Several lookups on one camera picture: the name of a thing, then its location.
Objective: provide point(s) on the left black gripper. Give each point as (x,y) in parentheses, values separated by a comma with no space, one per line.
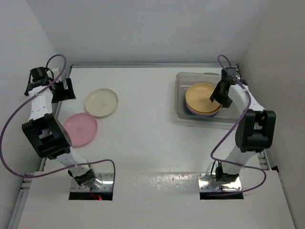
(66,94)

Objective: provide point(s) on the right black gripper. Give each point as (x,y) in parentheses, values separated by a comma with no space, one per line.
(215,96)

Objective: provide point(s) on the yellow plate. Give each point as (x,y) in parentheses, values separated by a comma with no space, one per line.
(193,110)
(198,98)

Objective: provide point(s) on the purple plate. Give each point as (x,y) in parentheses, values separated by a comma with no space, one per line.
(202,115)

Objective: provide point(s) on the pink plate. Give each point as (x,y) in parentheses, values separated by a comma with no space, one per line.
(82,128)

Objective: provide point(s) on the cream plate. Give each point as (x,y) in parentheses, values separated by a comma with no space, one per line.
(101,102)

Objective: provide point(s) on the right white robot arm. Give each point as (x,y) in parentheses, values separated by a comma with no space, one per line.
(254,128)

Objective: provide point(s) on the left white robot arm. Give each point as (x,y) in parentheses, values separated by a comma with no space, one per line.
(44,131)

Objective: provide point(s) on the clear plastic bin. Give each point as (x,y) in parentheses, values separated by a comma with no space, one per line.
(184,80)

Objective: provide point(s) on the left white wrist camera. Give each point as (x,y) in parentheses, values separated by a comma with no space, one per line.
(56,71)

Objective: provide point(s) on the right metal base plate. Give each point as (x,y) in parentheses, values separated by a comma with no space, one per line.
(208,184)

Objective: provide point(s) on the metal base plate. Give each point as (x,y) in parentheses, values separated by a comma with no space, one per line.
(96,182)
(208,184)

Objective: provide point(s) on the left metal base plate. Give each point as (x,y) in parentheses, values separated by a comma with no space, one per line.
(96,182)

